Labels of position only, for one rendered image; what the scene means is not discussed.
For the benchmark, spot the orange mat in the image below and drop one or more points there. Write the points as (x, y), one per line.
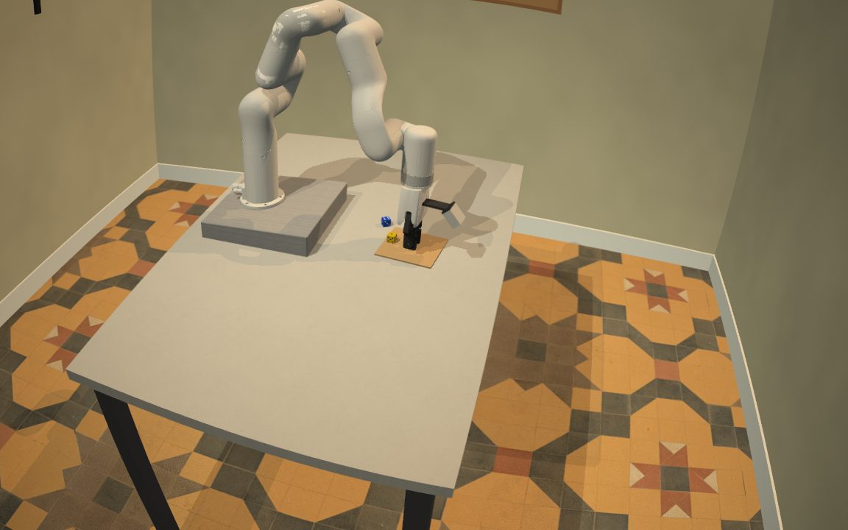
(425, 255)

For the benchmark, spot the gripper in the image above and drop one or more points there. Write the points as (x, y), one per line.
(411, 210)

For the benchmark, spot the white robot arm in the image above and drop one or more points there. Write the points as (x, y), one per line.
(356, 44)

